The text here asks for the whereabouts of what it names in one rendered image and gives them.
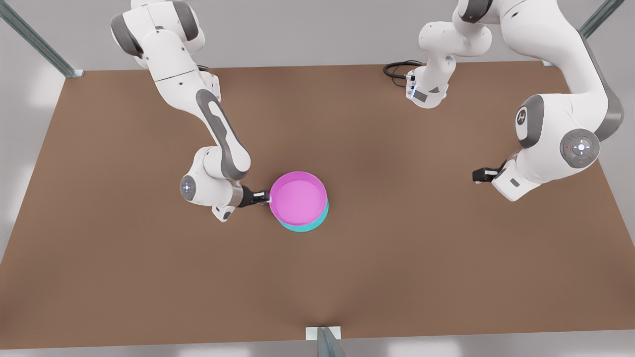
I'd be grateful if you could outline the pink plate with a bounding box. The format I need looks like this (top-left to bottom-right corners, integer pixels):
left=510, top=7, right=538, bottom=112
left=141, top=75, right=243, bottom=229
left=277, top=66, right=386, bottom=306
left=269, top=172, right=328, bottom=225

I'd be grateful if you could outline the blue plate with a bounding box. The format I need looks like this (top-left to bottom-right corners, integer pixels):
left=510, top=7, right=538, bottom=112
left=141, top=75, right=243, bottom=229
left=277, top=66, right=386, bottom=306
left=278, top=200, right=329, bottom=233

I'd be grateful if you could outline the black cable loop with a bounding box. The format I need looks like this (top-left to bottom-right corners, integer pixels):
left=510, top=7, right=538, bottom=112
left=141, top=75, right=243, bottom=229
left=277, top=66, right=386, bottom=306
left=383, top=60, right=423, bottom=89

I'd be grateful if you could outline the silver frame post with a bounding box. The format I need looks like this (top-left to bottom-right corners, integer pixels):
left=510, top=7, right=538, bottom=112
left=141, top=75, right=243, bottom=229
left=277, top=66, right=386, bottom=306
left=305, top=326, right=348, bottom=357
left=542, top=0, right=625, bottom=66
left=0, top=0, right=84, bottom=78

